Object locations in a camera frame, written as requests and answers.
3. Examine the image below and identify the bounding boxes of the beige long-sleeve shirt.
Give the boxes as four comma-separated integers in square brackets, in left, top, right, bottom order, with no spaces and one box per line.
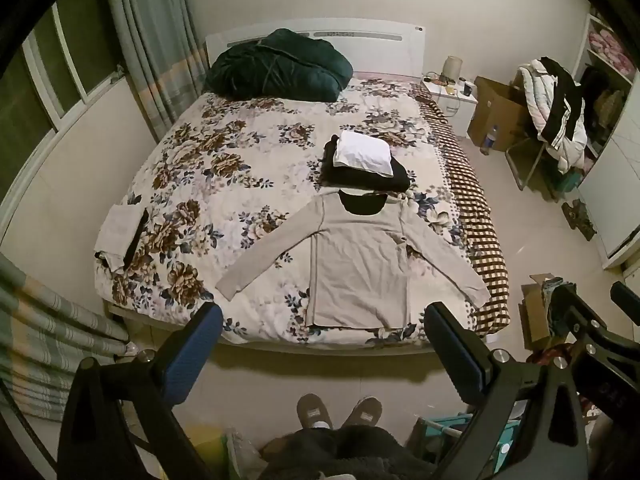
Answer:
[216,191,490,330]

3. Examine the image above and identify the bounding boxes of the chair with piled clothes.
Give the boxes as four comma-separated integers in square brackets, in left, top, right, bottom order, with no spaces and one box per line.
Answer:
[506,56,588,195]

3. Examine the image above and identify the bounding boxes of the small open cardboard box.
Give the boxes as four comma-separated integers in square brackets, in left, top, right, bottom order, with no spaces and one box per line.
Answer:
[518,273,564,352]

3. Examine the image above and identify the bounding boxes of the striped curtain lower left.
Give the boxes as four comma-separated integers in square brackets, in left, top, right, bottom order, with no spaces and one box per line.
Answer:
[0,257,129,422]

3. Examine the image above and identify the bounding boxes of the teal stool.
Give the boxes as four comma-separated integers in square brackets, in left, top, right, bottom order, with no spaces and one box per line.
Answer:
[407,413,520,479]

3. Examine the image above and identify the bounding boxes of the dark shoes on floor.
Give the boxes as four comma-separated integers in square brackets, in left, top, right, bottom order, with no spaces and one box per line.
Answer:
[561,198,597,242]

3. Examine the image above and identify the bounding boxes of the white folded cloth on bed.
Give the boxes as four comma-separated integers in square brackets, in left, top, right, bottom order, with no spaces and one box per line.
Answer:
[93,204,146,272]

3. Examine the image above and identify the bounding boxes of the brown checkered blanket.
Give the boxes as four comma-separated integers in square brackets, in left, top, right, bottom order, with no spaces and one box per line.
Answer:
[413,84,511,336]

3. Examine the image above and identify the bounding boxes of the left grey slipper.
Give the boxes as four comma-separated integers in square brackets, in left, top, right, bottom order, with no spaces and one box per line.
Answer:
[296,393,333,429]

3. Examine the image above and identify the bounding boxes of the grey slipper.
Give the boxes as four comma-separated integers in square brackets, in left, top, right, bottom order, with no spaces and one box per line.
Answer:
[342,396,383,428]
[296,393,333,429]

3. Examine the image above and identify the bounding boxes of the right grey slipper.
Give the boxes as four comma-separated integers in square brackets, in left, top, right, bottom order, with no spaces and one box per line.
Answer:
[342,396,383,428]

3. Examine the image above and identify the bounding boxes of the floral bed quilt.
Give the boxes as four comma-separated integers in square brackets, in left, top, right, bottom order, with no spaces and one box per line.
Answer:
[94,78,475,349]

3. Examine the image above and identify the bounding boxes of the plastic water bottle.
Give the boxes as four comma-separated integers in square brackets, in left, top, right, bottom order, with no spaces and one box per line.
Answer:
[480,125,498,155]

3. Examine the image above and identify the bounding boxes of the brown cardboard box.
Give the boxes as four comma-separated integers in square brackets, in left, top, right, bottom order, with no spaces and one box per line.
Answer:
[468,76,529,152]

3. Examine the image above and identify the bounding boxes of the black folded garment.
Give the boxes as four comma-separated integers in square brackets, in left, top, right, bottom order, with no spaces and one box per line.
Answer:
[319,136,410,193]

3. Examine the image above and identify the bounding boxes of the white wardrobe shelf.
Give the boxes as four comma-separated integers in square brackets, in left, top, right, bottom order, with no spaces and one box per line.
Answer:
[573,9,639,268]

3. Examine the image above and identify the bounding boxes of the white bedside table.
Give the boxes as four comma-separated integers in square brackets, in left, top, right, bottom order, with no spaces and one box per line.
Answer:
[423,80,478,138]

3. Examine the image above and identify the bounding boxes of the white folded garment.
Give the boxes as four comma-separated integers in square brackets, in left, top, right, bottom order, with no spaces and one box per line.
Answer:
[333,130,394,178]

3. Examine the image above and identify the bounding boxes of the cream table lamp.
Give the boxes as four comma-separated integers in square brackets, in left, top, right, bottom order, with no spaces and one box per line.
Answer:
[440,55,463,84]

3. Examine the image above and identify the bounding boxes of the green striped curtain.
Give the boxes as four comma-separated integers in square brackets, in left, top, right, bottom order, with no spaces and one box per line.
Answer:
[108,0,207,139]

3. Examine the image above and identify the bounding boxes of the dark green folded duvet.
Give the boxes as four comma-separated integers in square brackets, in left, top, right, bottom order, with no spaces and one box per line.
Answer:
[205,28,354,103]

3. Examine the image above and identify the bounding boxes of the white bed headboard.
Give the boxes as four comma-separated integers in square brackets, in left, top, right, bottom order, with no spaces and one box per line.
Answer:
[205,18,426,78]

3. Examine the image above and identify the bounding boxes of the window with white frame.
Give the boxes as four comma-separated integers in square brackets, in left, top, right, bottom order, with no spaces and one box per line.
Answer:
[1,0,124,231]

